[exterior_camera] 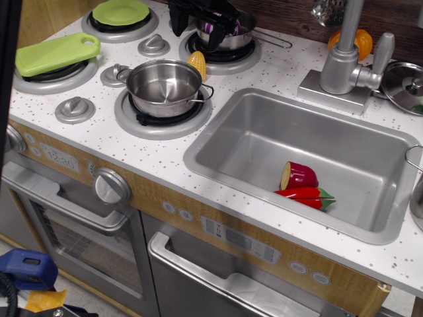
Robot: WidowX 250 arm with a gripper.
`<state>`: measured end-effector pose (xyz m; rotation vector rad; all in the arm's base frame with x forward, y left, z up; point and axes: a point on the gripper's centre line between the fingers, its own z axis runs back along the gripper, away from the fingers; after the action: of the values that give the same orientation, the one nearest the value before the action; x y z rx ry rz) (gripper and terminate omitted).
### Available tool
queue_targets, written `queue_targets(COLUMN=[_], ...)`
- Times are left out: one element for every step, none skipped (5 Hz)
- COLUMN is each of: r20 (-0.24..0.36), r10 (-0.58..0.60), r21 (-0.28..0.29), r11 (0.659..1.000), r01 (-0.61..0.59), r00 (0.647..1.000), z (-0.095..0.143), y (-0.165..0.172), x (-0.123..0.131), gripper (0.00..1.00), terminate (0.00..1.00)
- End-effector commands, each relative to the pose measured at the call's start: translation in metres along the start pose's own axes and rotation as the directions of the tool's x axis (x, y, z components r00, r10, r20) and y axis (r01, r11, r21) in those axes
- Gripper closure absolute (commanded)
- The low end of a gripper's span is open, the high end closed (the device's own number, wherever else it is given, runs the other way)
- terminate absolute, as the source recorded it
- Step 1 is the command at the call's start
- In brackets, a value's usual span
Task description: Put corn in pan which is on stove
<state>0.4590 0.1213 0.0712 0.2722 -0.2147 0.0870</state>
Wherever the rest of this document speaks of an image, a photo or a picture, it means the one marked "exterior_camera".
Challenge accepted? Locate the grey toy faucet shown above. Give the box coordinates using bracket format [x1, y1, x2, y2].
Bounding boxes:
[297, 1, 395, 115]

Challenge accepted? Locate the silver oven dial right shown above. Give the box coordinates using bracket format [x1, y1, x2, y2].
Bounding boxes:
[93, 167, 132, 204]

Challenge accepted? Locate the grey stove knob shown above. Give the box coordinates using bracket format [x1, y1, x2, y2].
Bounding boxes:
[137, 34, 170, 57]
[55, 96, 96, 124]
[100, 63, 132, 88]

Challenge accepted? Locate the purple striped toy item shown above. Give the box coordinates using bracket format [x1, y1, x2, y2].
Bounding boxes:
[204, 20, 241, 36]

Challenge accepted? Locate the red toy chili pepper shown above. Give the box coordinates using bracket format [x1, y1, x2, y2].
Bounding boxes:
[274, 187, 336, 211]

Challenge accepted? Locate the grey stove knob top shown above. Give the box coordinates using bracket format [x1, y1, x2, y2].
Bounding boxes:
[137, 34, 170, 57]

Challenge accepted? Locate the red toy onion half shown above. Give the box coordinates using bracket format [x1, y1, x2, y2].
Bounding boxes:
[280, 161, 319, 190]

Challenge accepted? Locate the steel strainer spoon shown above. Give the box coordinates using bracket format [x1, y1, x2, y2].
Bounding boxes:
[311, 0, 347, 27]

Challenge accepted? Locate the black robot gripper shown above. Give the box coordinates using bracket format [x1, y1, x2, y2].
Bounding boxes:
[167, 1, 241, 52]

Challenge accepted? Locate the grey toy sink basin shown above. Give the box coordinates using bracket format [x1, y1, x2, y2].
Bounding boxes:
[184, 88, 417, 244]

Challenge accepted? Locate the green plastic plate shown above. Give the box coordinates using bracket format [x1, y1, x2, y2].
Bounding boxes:
[92, 0, 150, 26]

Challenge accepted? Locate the back left stove burner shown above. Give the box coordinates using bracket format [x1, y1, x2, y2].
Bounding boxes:
[81, 9, 159, 44]

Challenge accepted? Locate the yellow toy corn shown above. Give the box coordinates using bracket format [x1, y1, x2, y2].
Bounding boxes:
[186, 51, 206, 81]

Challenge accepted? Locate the stove burner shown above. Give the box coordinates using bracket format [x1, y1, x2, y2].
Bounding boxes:
[114, 88, 212, 141]
[178, 32, 261, 75]
[81, 9, 159, 44]
[13, 57, 98, 95]

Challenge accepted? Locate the front left stove burner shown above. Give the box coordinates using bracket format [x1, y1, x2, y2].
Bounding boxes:
[13, 57, 98, 95]

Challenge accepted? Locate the steel saucepan with wire handle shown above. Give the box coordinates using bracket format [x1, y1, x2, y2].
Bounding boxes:
[196, 11, 292, 52]

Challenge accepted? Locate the steel pot lid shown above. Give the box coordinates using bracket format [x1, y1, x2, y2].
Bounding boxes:
[372, 61, 422, 116]

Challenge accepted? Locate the orange toy bell pepper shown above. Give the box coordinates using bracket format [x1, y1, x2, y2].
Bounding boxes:
[327, 28, 373, 61]

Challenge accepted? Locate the steel kettle at right edge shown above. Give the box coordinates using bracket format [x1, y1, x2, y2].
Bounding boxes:
[404, 145, 422, 230]

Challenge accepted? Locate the silver oven dial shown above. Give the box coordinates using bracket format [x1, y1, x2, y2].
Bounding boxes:
[5, 124, 27, 153]
[93, 167, 132, 204]

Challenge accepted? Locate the grey stove knob middle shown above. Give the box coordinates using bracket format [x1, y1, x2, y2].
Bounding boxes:
[100, 63, 132, 88]

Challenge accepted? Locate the green plastic cutting board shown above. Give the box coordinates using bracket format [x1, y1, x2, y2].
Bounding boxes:
[15, 32, 100, 77]

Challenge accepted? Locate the back right stove burner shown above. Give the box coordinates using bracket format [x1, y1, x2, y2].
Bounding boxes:
[178, 32, 261, 75]

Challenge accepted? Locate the blue clamp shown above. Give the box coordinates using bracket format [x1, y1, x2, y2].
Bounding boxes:
[1, 248, 58, 291]

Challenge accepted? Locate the yellow tape piece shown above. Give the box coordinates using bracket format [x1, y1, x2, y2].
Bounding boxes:
[24, 289, 67, 312]

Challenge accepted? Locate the black cable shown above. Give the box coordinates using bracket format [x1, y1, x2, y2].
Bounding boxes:
[0, 272, 18, 317]

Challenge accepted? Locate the toy oven door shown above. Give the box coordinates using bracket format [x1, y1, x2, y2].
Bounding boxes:
[2, 162, 159, 316]

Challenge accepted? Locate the front right stove burner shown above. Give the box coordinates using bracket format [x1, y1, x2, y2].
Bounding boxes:
[114, 88, 212, 141]

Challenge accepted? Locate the silver oven dial left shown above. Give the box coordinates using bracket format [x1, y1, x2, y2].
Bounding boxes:
[5, 124, 27, 153]

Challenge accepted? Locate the steel pot with handles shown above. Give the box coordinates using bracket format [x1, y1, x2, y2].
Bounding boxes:
[116, 59, 214, 118]

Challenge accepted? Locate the grey stove knob front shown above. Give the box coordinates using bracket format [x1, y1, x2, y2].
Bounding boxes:
[55, 96, 96, 124]

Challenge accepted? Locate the toy dishwasher door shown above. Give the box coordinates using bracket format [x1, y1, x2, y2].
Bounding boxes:
[141, 214, 351, 316]

